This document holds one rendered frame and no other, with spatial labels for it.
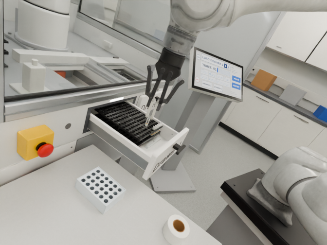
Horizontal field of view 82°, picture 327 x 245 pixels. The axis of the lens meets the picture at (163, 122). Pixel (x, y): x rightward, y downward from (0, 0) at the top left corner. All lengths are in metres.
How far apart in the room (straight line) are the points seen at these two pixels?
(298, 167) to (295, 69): 3.45
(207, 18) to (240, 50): 1.89
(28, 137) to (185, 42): 0.47
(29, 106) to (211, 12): 0.46
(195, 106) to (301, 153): 0.93
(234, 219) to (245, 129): 2.76
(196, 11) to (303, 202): 0.64
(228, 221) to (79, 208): 0.66
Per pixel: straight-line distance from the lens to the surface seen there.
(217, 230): 1.07
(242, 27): 2.30
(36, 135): 0.58
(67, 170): 0.70
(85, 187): 0.61
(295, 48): 3.85
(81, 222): 0.60
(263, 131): 3.61
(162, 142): 0.82
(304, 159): 0.85
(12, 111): 0.55
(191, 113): 1.61
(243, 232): 0.99
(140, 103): 0.94
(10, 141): 0.61
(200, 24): 0.39
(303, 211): 0.77
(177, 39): 0.56
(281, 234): 0.87
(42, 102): 0.58
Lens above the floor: 1.27
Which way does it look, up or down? 26 degrees down
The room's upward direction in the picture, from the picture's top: 24 degrees clockwise
